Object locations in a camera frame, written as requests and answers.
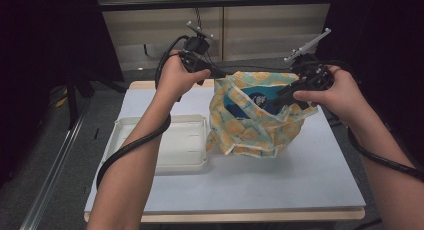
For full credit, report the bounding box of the black curtain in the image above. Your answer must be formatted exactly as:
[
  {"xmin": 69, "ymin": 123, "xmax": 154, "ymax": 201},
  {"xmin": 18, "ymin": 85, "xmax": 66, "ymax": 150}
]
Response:
[
  {"xmin": 309, "ymin": 0, "xmax": 424, "ymax": 164},
  {"xmin": 0, "ymin": 0, "xmax": 125, "ymax": 188}
]

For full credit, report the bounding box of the wooden table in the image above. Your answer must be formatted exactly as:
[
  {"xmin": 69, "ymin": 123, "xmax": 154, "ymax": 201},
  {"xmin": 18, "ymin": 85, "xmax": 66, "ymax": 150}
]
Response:
[{"xmin": 83, "ymin": 78, "xmax": 367, "ymax": 224}]

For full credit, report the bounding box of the black metal stand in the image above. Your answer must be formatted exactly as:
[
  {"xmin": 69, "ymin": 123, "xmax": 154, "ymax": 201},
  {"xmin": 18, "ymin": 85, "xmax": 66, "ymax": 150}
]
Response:
[{"xmin": 64, "ymin": 69, "xmax": 128, "ymax": 130}]

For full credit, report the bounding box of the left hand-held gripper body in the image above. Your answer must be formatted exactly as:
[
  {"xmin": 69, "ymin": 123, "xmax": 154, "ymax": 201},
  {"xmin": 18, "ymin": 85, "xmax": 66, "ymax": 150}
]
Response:
[{"xmin": 179, "ymin": 20, "xmax": 214, "ymax": 73}]

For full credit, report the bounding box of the white plastic tray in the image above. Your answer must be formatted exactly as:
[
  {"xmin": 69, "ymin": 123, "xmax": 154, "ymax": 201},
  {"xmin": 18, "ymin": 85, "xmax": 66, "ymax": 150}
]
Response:
[{"xmin": 101, "ymin": 114, "xmax": 209, "ymax": 175}]

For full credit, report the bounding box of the black horizontal bar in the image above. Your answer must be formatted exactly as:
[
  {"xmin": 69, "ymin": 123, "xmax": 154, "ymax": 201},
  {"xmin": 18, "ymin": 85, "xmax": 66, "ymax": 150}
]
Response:
[{"xmin": 98, "ymin": 0, "xmax": 334, "ymax": 13}]

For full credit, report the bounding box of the aluminium floor rail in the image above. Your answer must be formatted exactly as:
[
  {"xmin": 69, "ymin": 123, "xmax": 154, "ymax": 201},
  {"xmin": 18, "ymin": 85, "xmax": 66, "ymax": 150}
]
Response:
[{"xmin": 19, "ymin": 103, "xmax": 88, "ymax": 230}]

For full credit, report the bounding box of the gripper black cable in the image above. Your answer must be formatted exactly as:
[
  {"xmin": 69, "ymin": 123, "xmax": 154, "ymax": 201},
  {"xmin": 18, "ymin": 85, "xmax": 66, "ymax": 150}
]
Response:
[
  {"xmin": 95, "ymin": 34, "xmax": 209, "ymax": 191},
  {"xmin": 296, "ymin": 58, "xmax": 424, "ymax": 183}
]

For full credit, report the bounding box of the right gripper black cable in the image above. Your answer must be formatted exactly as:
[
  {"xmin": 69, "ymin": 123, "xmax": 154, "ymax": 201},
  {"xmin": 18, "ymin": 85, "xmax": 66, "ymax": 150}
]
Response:
[{"xmin": 296, "ymin": 58, "xmax": 424, "ymax": 183}]

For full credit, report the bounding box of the blue snack packet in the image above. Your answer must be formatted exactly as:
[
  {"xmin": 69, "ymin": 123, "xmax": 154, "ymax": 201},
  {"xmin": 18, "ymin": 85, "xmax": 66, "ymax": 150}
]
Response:
[{"xmin": 222, "ymin": 85, "xmax": 288, "ymax": 120}]

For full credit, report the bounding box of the person's right hand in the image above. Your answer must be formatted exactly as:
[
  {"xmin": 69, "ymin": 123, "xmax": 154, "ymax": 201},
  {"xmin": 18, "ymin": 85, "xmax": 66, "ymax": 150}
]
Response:
[{"xmin": 293, "ymin": 65, "xmax": 368, "ymax": 128}]

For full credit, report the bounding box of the person's left hand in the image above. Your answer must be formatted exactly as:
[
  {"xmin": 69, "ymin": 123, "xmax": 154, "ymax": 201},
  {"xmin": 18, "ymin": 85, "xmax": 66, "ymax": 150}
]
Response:
[{"xmin": 156, "ymin": 49, "xmax": 213, "ymax": 103}]

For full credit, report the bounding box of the teal orange patterned bag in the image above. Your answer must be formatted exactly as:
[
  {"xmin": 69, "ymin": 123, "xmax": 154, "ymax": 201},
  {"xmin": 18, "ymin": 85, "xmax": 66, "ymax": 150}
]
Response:
[{"xmin": 205, "ymin": 70, "xmax": 319, "ymax": 159}]

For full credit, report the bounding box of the white table mat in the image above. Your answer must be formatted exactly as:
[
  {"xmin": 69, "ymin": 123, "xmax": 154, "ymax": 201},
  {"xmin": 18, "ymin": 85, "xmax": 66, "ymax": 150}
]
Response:
[{"xmin": 84, "ymin": 83, "xmax": 367, "ymax": 214}]

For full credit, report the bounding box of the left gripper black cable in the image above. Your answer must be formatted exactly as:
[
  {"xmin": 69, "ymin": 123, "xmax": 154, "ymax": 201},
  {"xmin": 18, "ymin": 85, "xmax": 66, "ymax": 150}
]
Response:
[{"xmin": 95, "ymin": 34, "xmax": 209, "ymax": 191}]

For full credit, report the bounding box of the black wall cable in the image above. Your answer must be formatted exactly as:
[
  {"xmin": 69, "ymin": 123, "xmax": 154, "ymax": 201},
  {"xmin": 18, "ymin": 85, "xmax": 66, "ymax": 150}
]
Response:
[{"xmin": 194, "ymin": 6, "xmax": 315, "ymax": 75}]

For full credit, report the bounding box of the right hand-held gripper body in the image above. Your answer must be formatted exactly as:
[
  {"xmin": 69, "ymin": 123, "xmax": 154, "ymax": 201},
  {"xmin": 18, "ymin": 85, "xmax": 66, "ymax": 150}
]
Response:
[{"xmin": 283, "ymin": 27, "xmax": 334, "ymax": 91}]

